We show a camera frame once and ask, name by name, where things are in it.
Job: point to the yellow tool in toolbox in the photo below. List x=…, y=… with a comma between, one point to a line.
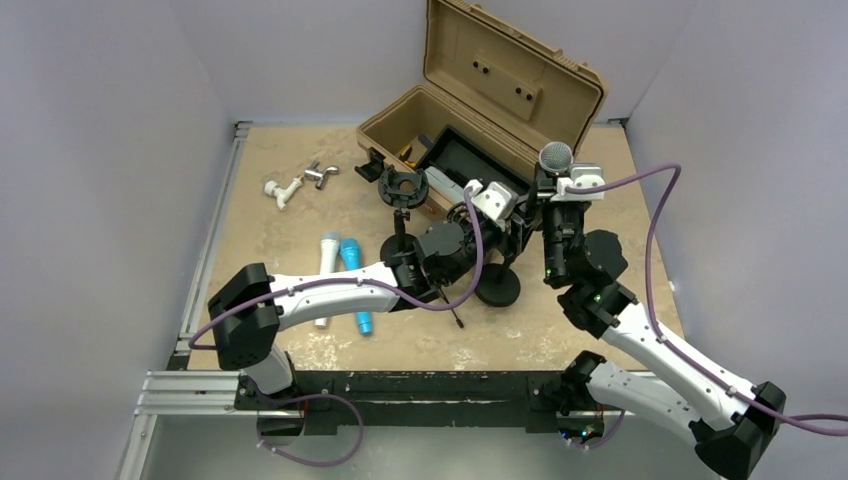
x=412, y=154

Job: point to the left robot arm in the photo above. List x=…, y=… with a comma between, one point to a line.
x=248, y=312

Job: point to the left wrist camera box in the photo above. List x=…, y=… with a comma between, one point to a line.
x=496, y=202

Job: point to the black tripod shock-mount stand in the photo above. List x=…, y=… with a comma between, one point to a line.
x=459, y=214

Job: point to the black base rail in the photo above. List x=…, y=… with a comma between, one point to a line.
x=534, y=401

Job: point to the black silver-grille microphone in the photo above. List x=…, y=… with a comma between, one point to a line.
x=554, y=161

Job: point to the grey case in toolbox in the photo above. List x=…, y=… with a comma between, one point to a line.
x=440, y=183

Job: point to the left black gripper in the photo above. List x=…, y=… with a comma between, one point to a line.
x=517, y=230

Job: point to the black round-base clip stand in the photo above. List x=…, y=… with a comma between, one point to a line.
x=499, y=285

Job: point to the black toolbox tray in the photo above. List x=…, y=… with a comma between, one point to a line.
x=455, y=155

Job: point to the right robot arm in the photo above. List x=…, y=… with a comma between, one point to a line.
x=728, y=419

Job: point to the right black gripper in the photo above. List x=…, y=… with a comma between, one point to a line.
x=559, y=204

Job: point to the tan plastic toolbox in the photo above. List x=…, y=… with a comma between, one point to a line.
x=501, y=88

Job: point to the white plastic pipe fitting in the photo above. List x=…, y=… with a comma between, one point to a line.
x=282, y=194

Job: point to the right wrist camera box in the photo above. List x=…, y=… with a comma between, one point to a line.
x=572, y=185

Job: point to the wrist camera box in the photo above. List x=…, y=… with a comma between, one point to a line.
x=496, y=202
x=572, y=185

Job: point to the black round-base mic stand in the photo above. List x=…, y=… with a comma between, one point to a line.
x=404, y=192

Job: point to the white microphone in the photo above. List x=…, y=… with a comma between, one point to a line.
x=329, y=251

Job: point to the silver metal tee fitting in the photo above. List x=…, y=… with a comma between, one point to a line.
x=320, y=175

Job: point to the blue microphone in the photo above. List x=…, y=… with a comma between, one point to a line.
x=351, y=256

